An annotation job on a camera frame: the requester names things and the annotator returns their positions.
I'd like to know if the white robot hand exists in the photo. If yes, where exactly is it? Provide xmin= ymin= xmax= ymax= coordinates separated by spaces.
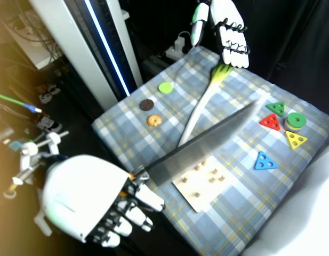
xmin=190 ymin=0 xmax=250 ymax=69
xmin=41 ymin=154 xmax=165 ymax=248

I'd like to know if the long green onion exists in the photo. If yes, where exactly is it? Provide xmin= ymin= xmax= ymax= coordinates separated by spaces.
xmin=176 ymin=63 xmax=231 ymax=147

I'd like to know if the large knife with wooden handle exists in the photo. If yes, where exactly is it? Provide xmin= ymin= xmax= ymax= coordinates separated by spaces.
xmin=128 ymin=99 xmax=262 ymax=187

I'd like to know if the wooden peg board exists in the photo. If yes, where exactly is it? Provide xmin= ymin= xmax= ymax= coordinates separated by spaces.
xmin=171 ymin=154 xmax=229 ymax=213

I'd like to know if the white power strip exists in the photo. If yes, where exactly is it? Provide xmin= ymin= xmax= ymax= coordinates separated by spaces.
xmin=165 ymin=31 xmax=193 ymax=61

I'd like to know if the green sandwich cookie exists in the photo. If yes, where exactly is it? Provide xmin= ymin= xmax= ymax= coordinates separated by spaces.
xmin=158 ymin=82 xmax=173 ymax=94

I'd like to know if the yellow butter cookie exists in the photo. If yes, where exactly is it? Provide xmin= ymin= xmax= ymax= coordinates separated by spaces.
xmin=146 ymin=115 xmax=163 ymax=127

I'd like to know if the green triangle block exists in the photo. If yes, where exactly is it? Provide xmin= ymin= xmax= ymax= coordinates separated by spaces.
xmin=266 ymin=101 xmax=286 ymax=117

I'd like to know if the brown sandwich cookie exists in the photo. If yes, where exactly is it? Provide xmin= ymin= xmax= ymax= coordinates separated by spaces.
xmin=139 ymin=99 xmax=155 ymax=111

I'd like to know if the red triangle block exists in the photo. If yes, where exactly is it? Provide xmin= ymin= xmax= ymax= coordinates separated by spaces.
xmin=259 ymin=114 xmax=281 ymax=131

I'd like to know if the yellow triangle block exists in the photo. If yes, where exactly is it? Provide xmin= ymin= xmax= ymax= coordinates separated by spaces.
xmin=285 ymin=130 xmax=308 ymax=150

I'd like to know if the white column with blue light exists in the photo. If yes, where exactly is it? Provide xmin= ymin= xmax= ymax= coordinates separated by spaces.
xmin=28 ymin=0 xmax=143 ymax=113

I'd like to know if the blue triangle block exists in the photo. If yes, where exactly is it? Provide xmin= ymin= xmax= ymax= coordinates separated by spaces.
xmin=254 ymin=151 xmax=279 ymax=171

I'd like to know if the blue plaid tablecloth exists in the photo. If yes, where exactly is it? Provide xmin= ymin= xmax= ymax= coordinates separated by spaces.
xmin=91 ymin=46 xmax=329 ymax=256

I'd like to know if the green cable with blue plug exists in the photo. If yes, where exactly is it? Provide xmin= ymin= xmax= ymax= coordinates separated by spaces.
xmin=0 ymin=90 xmax=43 ymax=114

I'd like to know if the green ring block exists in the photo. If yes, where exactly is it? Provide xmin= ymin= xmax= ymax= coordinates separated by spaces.
xmin=286 ymin=112 xmax=307 ymax=129

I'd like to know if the yellow ring block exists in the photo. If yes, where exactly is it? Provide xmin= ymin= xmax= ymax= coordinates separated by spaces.
xmin=284 ymin=124 xmax=304 ymax=133

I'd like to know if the white shelf with cables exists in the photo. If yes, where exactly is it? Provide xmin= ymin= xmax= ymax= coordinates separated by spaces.
xmin=4 ymin=0 xmax=61 ymax=70

